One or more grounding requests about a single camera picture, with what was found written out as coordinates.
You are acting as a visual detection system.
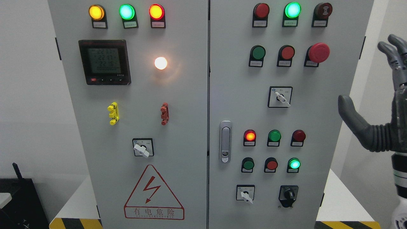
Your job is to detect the gray robotic hand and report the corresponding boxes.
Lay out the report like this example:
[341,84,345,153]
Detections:
[338,34,407,153]

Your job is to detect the gray rotary switch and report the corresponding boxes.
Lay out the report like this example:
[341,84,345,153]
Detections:
[267,86,293,108]
[236,184,255,204]

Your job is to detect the white platform hazard stripes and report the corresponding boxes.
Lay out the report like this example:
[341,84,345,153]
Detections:
[49,170,380,229]

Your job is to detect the lit green push button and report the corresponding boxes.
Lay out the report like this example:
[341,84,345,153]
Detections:
[286,157,301,173]

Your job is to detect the red emergency stop button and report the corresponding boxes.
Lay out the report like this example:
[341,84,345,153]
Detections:
[304,42,330,67]

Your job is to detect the green indicator light middle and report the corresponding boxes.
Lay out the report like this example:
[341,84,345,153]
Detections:
[266,129,281,147]

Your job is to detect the green indicator light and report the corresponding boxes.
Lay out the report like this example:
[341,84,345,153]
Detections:
[282,2,301,27]
[119,4,138,29]
[266,129,281,147]

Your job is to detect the red push button lower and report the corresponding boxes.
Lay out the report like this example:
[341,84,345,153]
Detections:
[264,157,279,173]

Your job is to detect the red push button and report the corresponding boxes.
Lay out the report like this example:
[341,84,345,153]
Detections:
[264,157,279,173]
[277,45,295,67]

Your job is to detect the red push button upper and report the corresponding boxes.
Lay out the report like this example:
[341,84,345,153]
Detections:
[277,45,295,67]

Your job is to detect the lit red indicator light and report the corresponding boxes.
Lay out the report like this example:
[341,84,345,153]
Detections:
[243,129,256,146]

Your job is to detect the dark red buzzer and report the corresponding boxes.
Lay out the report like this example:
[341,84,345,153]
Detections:
[311,3,333,27]

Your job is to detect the green push button lower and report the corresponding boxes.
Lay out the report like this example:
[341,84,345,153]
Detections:
[241,157,255,173]

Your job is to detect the green push button upper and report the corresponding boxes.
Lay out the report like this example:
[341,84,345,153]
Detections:
[248,45,266,67]

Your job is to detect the green indicator light top right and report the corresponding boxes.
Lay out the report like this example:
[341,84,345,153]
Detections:
[282,2,301,27]

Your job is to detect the red indicator light top right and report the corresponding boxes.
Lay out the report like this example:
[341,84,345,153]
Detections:
[252,3,270,28]

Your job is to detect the gray electrical control cabinet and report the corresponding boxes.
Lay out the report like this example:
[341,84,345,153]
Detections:
[48,0,373,229]

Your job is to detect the red terminal clip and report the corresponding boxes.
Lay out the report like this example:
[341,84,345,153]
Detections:
[160,102,169,126]

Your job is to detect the white glowing lamp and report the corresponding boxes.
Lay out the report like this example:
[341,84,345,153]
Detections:
[154,57,168,70]

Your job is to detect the red electric danger warning sticker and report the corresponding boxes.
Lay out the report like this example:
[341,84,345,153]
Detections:
[124,165,184,220]

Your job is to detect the red-orange indicator light top left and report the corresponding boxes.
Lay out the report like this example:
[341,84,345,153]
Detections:
[149,4,166,28]

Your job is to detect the yellow terminal clip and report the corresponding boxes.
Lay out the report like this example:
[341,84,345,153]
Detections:
[107,102,120,126]

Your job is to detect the green indicator light top left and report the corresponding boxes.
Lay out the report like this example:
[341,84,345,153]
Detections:
[119,4,138,29]

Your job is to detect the black digital power meter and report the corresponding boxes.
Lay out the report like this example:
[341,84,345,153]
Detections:
[78,40,131,85]

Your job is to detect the yellow indicator light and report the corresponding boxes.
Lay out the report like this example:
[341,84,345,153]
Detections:
[88,4,108,29]

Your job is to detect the black box with antenna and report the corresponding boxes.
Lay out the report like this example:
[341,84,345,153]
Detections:
[0,163,49,229]

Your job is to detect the black rotary knob switch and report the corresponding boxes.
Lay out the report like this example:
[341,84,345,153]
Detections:
[279,185,299,208]

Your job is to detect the silver door latch handle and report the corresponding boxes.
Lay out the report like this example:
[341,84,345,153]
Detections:
[219,121,232,163]

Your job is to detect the gray rotary switch left door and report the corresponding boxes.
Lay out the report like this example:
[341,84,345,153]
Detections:
[132,138,154,158]

